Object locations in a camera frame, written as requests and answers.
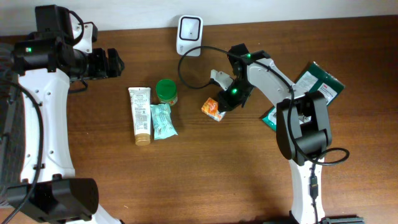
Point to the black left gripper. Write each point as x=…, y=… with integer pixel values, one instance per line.
x=107, y=69

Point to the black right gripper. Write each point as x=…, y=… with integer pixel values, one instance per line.
x=227, y=103

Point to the orange tissue packet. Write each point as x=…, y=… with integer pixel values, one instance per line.
x=210, y=108

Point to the white cream tube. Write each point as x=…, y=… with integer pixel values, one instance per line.
x=141, y=115

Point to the green lid seasoning jar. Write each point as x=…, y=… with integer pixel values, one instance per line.
x=166, y=90

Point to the teal tissue packet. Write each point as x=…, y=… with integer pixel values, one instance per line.
x=161, y=120

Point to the green wipes package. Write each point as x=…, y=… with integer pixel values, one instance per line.
x=313, y=78

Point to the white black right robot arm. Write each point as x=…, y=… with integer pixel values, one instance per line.
x=303, y=129

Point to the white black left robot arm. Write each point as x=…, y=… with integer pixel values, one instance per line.
x=37, y=173

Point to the white barcode scanner box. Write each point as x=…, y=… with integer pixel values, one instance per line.
x=189, y=33

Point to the grey plastic mesh basket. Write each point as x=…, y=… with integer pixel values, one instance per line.
x=12, y=126

